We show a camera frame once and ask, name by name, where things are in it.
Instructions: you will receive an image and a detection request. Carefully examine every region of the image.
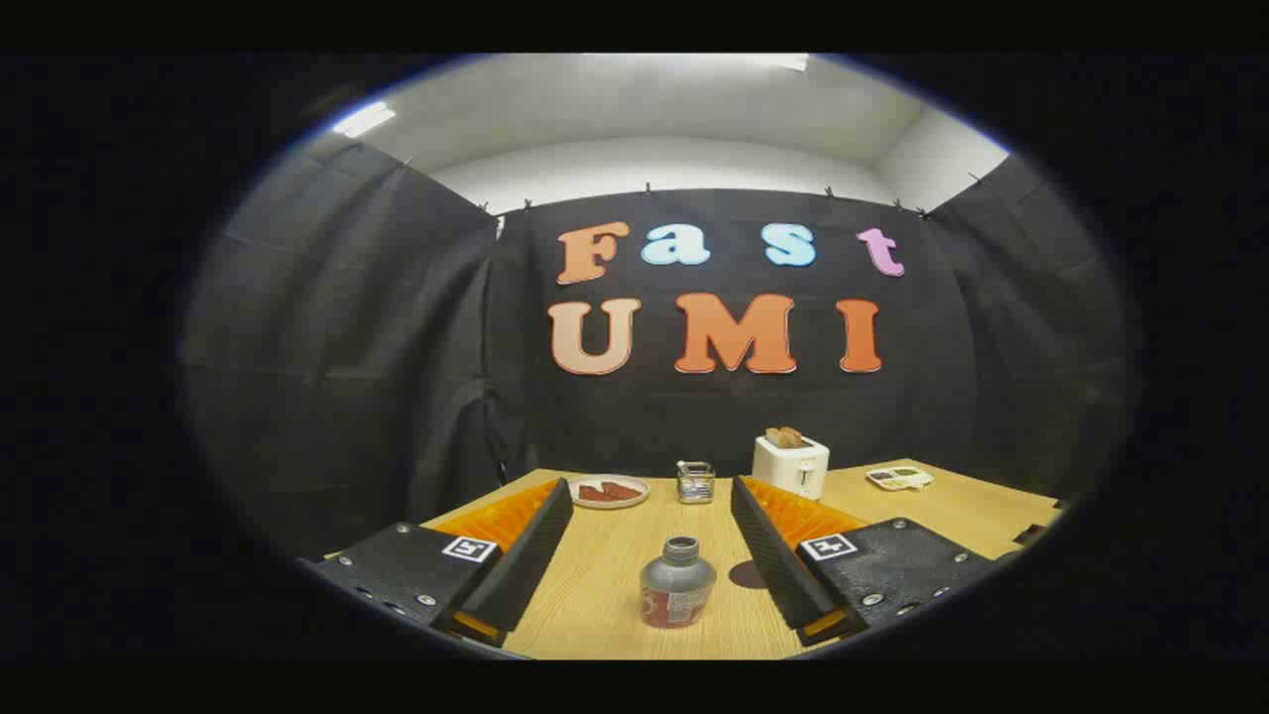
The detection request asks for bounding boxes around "silver bottle with red label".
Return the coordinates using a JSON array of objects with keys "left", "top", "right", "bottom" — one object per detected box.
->
[{"left": 639, "top": 536, "right": 718, "bottom": 630}]

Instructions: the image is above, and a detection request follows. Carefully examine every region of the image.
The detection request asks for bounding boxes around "white sectioned dish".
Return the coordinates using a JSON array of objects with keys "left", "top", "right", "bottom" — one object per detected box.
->
[{"left": 865, "top": 466, "right": 935, "bottom": 492}]

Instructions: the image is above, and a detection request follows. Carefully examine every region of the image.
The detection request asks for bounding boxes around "ceiling light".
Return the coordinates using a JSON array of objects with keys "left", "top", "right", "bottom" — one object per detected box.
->
[{"left": 332, "top": 101, "right": 396, "bottom": 138}]

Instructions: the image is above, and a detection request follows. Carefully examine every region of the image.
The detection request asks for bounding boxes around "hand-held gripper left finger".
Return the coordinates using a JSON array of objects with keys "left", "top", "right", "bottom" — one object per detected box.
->
[{"left": 302, "top": 478, "right": 574, "bottom": 648}]

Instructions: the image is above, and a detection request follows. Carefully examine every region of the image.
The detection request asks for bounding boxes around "wooden table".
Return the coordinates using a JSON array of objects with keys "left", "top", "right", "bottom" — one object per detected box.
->
[{"left": 327, "top": 458, "right": 1067, "bottom": 660}]

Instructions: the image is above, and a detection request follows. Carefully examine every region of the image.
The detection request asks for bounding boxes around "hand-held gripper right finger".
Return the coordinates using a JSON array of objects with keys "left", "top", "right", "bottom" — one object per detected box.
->
[{"left": 731, "top": 475, "right": 1002, "bottom": 648}]

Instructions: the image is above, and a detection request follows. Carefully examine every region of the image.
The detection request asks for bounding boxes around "white round plate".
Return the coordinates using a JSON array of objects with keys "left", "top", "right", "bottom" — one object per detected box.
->
[{"left": 567, "top": 474, "right": 651, "bottom": 511}]

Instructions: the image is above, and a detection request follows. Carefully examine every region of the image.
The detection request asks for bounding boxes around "white toaster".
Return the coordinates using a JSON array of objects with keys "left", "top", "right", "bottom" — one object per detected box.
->
[{"left": 752, "top": 434, "right": 831, "bottom": 501}]

